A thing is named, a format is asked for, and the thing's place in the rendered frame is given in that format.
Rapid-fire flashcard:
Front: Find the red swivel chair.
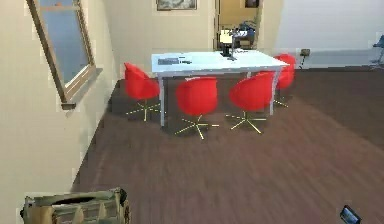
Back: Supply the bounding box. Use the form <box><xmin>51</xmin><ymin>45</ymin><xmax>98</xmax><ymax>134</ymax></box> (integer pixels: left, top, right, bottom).
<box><xmin>273</xmin><ymin>53</ymin><xmax>297</xmax><ymax>109</ymax></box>
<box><xmin>174</xmin><ymin>76</ymin><xmax>221</xmax><ymax>141</ymax></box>
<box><xmin>225</xmin><ymin>71</ymin><xmax>276</xmax><ymax>135</ymax></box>
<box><xmin>123</xmin><ymin>61</ymin><xmax>162</xmax><ymax>123</ymax></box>

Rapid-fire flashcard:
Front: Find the white table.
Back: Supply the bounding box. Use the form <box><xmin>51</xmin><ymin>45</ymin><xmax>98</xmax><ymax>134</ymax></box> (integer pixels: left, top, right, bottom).
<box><xmin>150</xmin><ymin>48</ymin><xmax>290</xmax><ymax>128</ymax></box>

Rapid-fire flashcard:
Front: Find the black desk lamp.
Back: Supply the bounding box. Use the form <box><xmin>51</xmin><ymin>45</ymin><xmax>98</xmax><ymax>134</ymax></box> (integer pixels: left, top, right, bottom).
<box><xmin>218</xmin><ymin>28</ymin><xmax>240</xmax><ymax>62</ymax></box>

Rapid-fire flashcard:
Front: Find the wooden framed window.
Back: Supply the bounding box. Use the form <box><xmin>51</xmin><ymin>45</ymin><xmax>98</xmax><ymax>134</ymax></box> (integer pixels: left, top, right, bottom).
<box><xmin>25</xmin><ymin>0</ymin><xmax>98</xmax><ymax>111</ymax></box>

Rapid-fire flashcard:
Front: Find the olive green bag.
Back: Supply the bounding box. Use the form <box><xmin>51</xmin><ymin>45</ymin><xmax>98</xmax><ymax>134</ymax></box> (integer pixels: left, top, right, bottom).
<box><xmin>19</xmin><ymin>187</ymin><xmax>132</xmax><ymax>224</ymax></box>

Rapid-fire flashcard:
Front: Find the small black flat device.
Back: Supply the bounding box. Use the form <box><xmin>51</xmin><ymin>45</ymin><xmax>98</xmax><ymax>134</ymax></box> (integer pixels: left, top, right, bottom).
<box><xmin>339</xmin><ymin>204</ymin><xmax>363</xmax><ymax>224</ymax></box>

